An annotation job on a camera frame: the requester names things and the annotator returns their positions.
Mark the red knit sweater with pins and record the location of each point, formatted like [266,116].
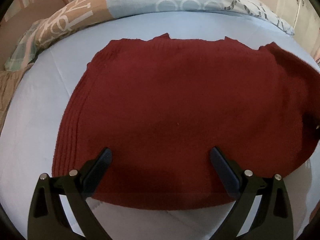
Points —
[161,105]

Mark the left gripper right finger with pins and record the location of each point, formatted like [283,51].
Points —
[262,207]

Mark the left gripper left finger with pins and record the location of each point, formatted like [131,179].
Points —
[58,207]

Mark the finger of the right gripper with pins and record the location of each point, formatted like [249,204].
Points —
[312,124]

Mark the light blue bed sheet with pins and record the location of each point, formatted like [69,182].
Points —
[29,133]

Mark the folded brown garment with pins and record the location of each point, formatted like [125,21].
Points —
[9,83]

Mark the pink upholstered headboard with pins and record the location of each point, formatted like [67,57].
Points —
[15,27]

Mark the plaid green pink pillow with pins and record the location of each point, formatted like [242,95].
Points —
[26,49]

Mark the white floral wardrobe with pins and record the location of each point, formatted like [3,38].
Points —
[301,15]

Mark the patterned blue brown duvet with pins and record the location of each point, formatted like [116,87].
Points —
[80,14]

